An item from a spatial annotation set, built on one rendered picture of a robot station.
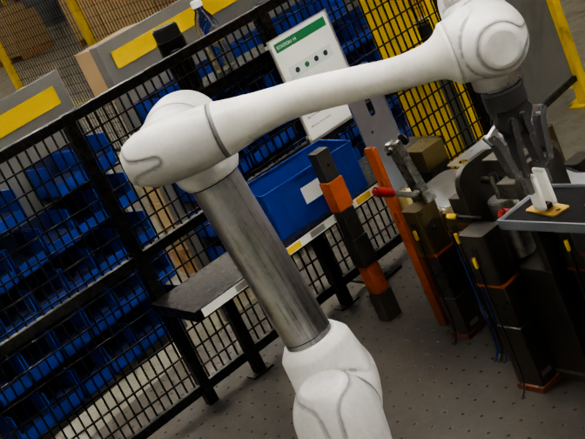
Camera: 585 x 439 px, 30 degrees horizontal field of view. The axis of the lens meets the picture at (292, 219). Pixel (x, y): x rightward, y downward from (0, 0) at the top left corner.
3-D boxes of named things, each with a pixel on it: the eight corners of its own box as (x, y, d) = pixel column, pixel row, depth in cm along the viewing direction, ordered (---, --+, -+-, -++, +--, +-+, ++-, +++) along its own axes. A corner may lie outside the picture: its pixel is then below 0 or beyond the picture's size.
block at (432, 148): (488, 253, 300) (441, 137, 289) (469, 268, 296) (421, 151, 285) (467, 252, 307) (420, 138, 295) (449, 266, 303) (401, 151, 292)
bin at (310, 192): (370, 183, 289) (352, 139, 285) (281, 241, 277) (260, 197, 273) (337, 180, 303) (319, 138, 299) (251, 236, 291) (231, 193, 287)
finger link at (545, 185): (530, 168, 193) (534, 166, 193) (544, 202, 195) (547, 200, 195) (541, 170, 190) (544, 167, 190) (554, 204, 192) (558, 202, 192)
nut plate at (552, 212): (570, 206, 190) (568, 200, 190) (554, 217, 189) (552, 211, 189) (541, 201, 198) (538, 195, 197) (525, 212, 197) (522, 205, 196)
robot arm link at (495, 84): (525, 41, 181) (537, 74, 183) (493, 43, 190) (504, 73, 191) (483, 66, 178) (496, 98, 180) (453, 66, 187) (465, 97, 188)
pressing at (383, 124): (418, 175, 288) (369, 58, 278) (388, 197, 283) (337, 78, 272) (416, 175, 289) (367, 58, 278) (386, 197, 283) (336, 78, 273)
